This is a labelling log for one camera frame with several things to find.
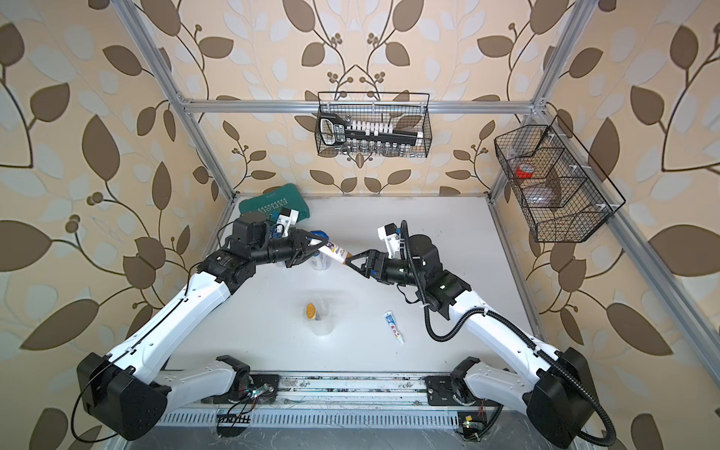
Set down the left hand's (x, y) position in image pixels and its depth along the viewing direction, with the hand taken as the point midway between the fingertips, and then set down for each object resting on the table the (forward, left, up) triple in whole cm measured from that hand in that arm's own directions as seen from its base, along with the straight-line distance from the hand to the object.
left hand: (322, 239), depth 70 cm
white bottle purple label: (-2, -3, -3) cm, 5 cm away
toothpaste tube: (-9, -19, -29) cm, 36 cm away
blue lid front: (+14, +4, -16) cm, 22 cm away
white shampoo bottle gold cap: (-11, +4, -19) cm, 23 cm away
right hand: (-5, -8, -4) cm, 10 cm away
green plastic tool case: (+36, +27, -24) cm, 51 cm away
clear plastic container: (-10, +3, -22) cm, 24 cm away
